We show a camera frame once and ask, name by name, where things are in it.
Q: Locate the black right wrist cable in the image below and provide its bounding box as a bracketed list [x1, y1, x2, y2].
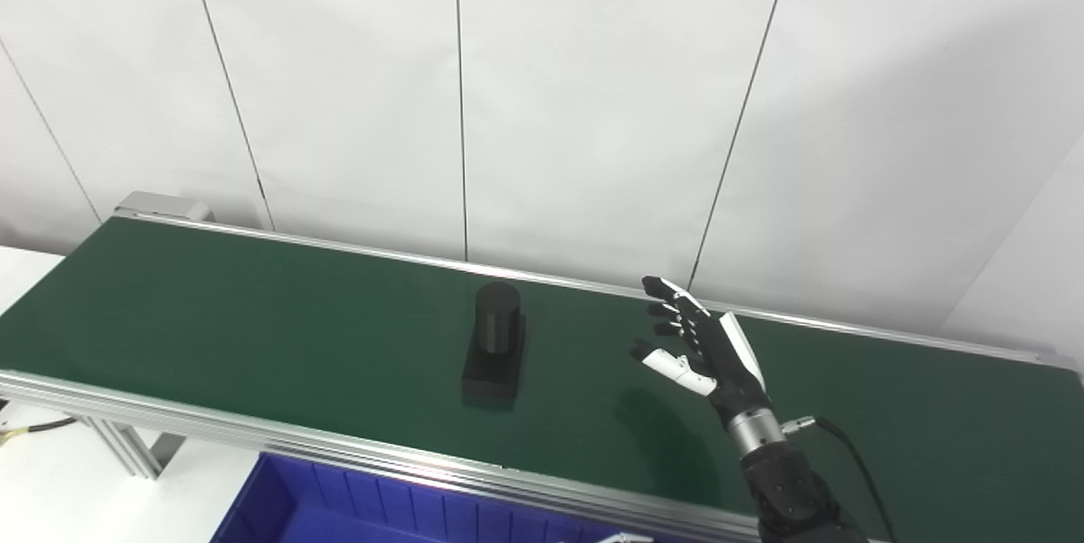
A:
[783, 415, 899, 543]

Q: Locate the black cylinder block part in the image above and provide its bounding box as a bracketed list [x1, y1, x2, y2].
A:
[462, 282, 527, 401]

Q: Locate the green conveyor belt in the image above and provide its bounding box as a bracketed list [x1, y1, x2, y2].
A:
[0, 211, 1084, 543]

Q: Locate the blue plastic bin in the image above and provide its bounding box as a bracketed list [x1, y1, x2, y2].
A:
[210, 452, 678, 543]

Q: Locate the grey conveyor end housing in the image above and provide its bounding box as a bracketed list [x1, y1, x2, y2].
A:
[114, 191, 213, 224]

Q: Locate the aluminium conveyor leg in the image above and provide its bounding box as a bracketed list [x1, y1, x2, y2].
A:
[78, 416, 186, 481]

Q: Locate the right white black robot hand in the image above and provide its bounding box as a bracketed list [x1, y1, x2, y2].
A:
[631, 275, 774, 429]

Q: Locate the black yellow floor cable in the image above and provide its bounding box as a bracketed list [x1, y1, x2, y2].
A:
[0, 416, 79, 447]

